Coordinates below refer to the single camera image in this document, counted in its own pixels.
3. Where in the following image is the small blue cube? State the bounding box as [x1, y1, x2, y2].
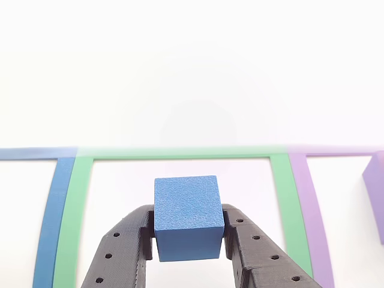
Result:
[154, 175, 226, 263]

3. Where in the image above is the large purple cube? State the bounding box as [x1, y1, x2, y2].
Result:
[362, 151, 384, 245]

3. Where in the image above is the green tape square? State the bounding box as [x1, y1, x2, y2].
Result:
[52, 146, 314, 288]

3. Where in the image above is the purple tape square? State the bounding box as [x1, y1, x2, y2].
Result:
[287, 145, 384, 288]

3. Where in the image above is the blue tape square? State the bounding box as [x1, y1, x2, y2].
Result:
[0, 146, 79, 288]

